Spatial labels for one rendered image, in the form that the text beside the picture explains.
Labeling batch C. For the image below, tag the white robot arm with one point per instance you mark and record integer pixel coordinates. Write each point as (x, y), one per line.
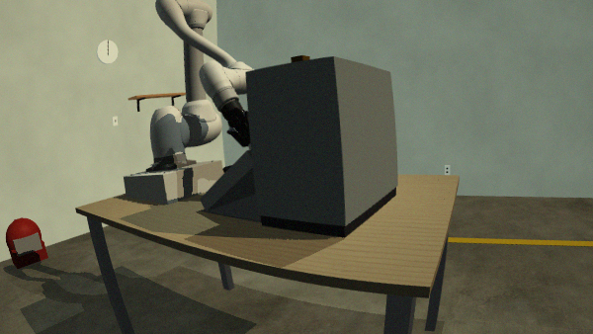
(172, 131)

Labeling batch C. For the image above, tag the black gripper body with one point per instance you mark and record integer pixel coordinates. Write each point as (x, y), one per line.
(232, 109)

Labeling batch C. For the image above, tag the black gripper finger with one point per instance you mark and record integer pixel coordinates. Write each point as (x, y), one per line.
(244, 127)
(236, 133)

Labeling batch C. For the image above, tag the dark grey cabinet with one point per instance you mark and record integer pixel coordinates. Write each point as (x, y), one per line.
(323, 148)

